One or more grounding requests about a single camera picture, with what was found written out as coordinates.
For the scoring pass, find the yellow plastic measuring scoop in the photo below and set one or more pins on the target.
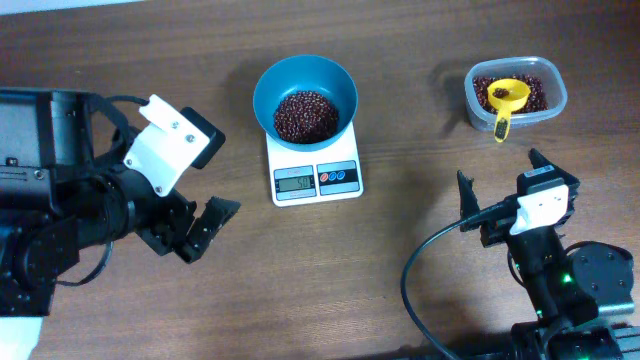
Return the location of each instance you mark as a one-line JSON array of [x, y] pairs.
[[519, 93]]

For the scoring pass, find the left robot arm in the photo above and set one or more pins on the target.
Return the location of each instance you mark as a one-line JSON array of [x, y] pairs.
[[76, 174]]

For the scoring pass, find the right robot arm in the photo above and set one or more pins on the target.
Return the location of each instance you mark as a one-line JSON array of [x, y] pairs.
[[580, 293]]

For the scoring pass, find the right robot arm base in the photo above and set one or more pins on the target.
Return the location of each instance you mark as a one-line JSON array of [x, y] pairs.
[[604, 273]]

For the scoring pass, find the white digital kitchen scale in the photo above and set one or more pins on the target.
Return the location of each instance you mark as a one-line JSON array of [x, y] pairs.
[[328, 174]]

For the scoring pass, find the red beans in scoop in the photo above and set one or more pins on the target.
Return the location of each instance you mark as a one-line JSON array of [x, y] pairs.
[[500, 92]]

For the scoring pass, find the red beans in bowl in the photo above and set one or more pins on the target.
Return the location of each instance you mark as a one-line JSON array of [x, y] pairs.
[[306, 117]]

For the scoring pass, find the blue plastic bowl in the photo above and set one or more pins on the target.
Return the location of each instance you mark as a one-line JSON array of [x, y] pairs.
[[305, 73]]

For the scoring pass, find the red adzuki beans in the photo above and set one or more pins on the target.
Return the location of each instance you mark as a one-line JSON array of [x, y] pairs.
[[536, 101]]

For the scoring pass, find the clear plastic container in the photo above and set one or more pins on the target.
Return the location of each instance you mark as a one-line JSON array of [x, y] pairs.
[[552, 85]]

